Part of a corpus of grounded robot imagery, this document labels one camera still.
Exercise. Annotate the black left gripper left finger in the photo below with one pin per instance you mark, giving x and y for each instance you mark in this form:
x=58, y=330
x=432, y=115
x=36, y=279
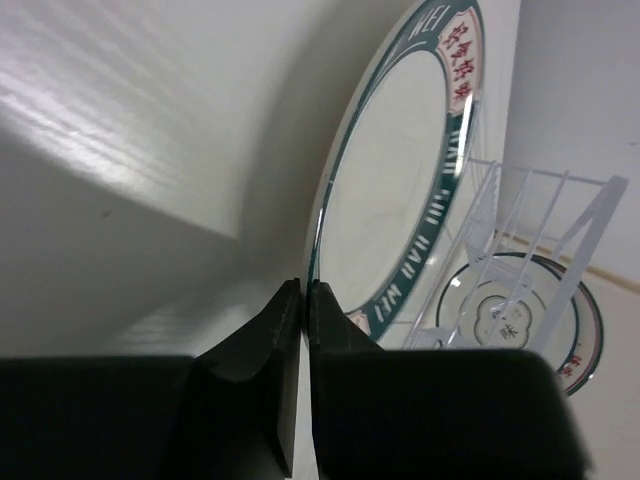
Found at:
x=229, y=413

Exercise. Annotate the green rimmed lettered plate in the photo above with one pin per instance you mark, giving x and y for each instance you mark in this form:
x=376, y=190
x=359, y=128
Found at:
x=391, y=194

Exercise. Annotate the white plate quatrefoil emblem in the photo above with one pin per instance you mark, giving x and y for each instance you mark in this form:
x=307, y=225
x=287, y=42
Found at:
x=484, y=312

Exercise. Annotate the white wire dish rack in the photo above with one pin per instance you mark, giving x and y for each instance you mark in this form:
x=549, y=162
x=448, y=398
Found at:
x=483, y=238

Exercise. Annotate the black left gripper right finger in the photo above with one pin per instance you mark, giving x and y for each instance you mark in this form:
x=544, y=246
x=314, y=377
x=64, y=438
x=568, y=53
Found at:
x=432, y=414

